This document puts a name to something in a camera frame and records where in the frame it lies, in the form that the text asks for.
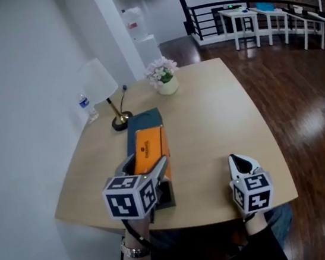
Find dark green container box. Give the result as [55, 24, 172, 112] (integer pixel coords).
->
[121, 105, 178, 214]

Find white water dispenser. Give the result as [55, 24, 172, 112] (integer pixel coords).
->
[134, 33, 163, 72]

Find black lamp cable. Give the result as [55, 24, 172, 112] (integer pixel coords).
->
[116, 84, 132, 117]

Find person's blue jeans leg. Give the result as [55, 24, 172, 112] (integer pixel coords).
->
[262, 202, 298, 252]

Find orange tissue pack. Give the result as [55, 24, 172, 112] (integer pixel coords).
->
[128, 124, 174, 188]

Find white shade brass table lamp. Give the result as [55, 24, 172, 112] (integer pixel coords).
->
[75, 54, 135, 136]

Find black metal railing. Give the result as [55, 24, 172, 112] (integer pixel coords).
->
[178, 0, 323, 45]

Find pink flowers in cream pot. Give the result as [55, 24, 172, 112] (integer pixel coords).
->
[142, 54, 182, 98]

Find silver wristwatch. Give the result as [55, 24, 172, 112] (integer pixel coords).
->
[119, 238, 153, 260]

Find blue box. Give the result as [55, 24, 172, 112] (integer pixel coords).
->
[254, 0, 276, 13]

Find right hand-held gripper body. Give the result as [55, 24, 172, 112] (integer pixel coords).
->
[226, 164, 277, 217]

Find large clear water jug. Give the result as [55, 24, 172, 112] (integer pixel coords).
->
[120, 5, 148, 42]

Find person's black shirt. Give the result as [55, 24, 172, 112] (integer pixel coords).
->
[113, 215, 277, 260]

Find clear plastic water bottle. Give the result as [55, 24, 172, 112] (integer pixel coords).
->
[77, 90, 100, 122]

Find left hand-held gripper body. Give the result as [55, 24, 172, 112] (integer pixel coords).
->
[100, 170, 169, 230]

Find person's right forearm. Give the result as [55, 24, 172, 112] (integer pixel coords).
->
[242, 208, 291, 260]

